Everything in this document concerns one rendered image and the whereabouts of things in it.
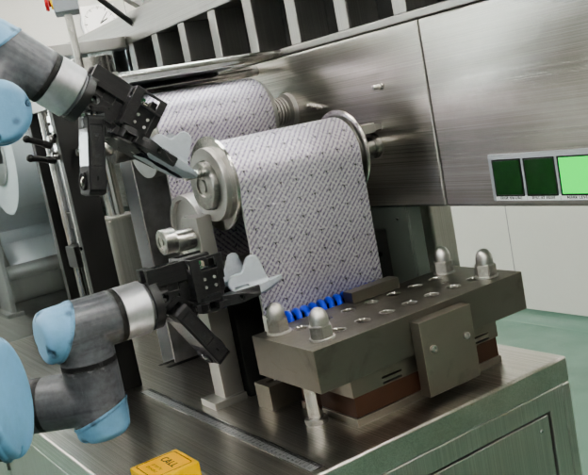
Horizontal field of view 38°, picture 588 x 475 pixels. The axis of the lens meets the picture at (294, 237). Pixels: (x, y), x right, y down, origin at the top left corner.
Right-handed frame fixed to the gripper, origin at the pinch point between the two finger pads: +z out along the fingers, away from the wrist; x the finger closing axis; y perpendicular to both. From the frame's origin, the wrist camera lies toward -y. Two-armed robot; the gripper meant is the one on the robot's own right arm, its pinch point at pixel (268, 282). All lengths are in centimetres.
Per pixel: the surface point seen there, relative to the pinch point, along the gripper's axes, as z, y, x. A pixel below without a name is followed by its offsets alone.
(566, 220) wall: 263, -54, 164
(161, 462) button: -26.2, -16.6, -9.1
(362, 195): 20.4, 9.1, -0.3
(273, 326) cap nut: -5.0, -4.6, -7.9
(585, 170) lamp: 29.1, 10.2, -37.7
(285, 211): 5.2, 9.9, -0.3
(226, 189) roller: -3.7, 15.2, 0.3
